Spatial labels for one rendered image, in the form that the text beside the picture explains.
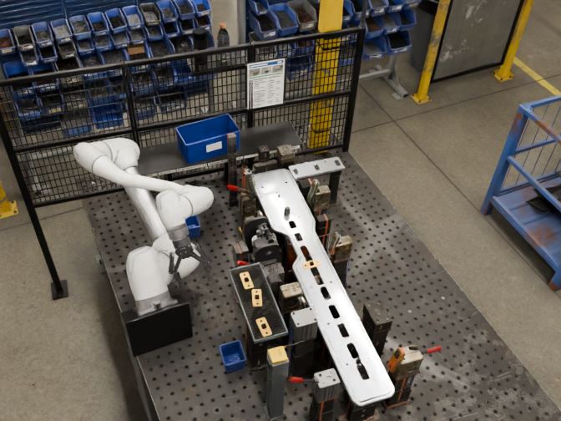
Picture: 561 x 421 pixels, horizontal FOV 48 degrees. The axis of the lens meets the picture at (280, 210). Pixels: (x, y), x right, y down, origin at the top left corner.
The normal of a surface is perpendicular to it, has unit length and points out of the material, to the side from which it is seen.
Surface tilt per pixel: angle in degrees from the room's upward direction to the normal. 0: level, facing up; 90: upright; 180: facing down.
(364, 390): 0
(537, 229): 0
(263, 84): 90
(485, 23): 90
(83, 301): 0
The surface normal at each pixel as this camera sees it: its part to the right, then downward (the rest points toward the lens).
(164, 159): 0.04, -0.70
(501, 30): 0.39, 0.68
